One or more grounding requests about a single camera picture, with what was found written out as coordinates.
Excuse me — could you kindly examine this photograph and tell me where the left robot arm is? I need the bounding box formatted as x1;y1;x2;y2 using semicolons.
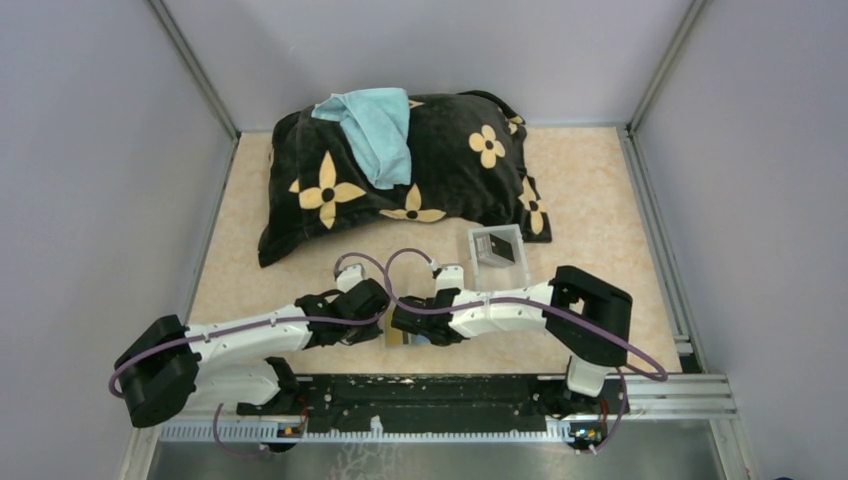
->
108;279;390;428

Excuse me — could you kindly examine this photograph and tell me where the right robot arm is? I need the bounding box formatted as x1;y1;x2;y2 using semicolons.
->
390;265;633;412

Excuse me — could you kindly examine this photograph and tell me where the beige card holder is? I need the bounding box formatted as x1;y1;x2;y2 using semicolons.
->
383;313;431;348

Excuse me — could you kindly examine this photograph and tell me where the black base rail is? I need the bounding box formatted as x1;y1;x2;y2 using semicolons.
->
236;374;629;434

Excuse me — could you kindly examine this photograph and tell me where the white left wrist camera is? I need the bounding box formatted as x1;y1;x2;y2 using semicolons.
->
336;263;366;292

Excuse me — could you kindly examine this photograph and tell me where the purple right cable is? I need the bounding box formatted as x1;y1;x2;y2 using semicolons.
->
384;247;669;453

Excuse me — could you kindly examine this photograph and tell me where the white plastic tray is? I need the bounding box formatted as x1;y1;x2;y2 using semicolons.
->
468;224;531;291

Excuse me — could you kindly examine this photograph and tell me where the black pillow with yellow flowers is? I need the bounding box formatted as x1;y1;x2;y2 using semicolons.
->
257;88;552;267

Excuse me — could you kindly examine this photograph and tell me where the light blue towel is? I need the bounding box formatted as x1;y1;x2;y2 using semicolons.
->
311;88;412;190

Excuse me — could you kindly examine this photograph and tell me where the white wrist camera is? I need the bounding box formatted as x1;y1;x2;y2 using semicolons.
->
336;263;366;292
433;264;465;292

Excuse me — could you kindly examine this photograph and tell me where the stack of credit cards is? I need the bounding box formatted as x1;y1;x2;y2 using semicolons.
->
474;233;515;268

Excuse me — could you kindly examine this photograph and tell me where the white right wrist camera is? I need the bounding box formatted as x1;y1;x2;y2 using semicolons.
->
433;264;465;292

